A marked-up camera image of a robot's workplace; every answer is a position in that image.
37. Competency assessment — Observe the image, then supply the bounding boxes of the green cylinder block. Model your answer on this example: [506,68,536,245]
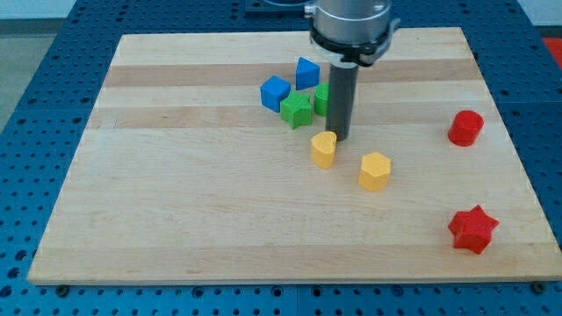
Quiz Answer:
[313,83,329,117]

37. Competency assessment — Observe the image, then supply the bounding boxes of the blue cube block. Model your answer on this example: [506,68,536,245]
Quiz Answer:
[260,75,291,112]

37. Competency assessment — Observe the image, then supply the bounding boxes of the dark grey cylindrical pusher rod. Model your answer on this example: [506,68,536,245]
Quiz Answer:
[325,65,359,141]

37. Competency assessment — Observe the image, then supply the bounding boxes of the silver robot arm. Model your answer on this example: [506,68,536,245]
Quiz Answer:
[304,0,400,141]

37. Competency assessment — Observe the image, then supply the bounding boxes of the wooden board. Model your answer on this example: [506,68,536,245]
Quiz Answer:
[27,27,561,285]

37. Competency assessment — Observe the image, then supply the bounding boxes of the blue triangle block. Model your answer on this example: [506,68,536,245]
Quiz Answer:
[295,57,321,90]

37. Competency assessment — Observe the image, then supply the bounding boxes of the black clamp ring mount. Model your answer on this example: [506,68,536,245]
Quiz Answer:
[309,18,400,68]

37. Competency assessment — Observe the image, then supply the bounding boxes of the yellow hexagon block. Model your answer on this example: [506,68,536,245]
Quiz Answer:
[358,152,392,191]

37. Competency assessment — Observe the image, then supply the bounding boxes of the yellow heart block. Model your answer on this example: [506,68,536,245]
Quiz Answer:
[310,131,337,169]

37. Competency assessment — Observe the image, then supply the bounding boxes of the red star block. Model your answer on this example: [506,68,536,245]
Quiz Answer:
[448,205,500,255]

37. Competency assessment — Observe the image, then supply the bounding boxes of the red cylinder block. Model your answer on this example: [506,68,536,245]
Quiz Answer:
[447,110,485,147]

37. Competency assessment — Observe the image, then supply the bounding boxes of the green star block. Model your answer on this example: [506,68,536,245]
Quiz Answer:
[280,91,312,129]

